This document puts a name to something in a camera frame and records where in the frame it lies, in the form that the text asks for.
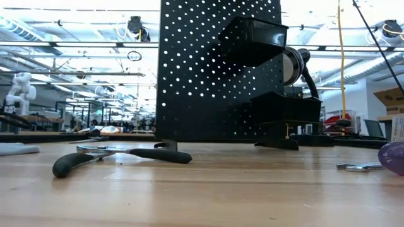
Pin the wood table grey legs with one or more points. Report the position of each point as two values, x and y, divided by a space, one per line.
385 117

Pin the red bin rack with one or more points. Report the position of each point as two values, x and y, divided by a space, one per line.
331 119

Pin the white humanoid robot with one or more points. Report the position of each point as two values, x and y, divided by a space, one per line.
22 91

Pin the brown cardboard box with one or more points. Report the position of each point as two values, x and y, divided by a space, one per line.
393 97

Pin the office chair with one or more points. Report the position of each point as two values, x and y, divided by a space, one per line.
374 127

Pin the grey blue work glove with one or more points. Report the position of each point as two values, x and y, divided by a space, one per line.
15 149

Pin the black metal peg board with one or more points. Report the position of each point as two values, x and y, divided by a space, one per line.
189 104

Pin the tapered black pegboard bin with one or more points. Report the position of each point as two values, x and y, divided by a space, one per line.
252 41

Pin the black gooseneck desk lamp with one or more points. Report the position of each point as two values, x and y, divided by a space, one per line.
311 82

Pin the thin black pole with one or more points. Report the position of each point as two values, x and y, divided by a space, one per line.
378 46

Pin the wide black pegboard bin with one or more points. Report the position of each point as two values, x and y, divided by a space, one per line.
284 107

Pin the white orange rounded device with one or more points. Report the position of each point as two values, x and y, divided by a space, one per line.
110 129

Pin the white printed sign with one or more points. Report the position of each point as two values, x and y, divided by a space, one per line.
398 129

